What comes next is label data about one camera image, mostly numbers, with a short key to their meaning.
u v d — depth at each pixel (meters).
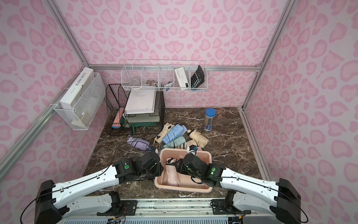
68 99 0.66
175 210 0.73
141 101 0.93
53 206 0.40
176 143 0.95
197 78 0.92
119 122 1.02
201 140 0.95
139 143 0.95
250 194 0.45
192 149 0.69
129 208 0.73
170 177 0.78
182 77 0.91
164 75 0.98
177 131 0.97
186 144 0.93
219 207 0.72
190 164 0.55
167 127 1.00
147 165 0.56
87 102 0.86
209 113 0.90
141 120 0.92
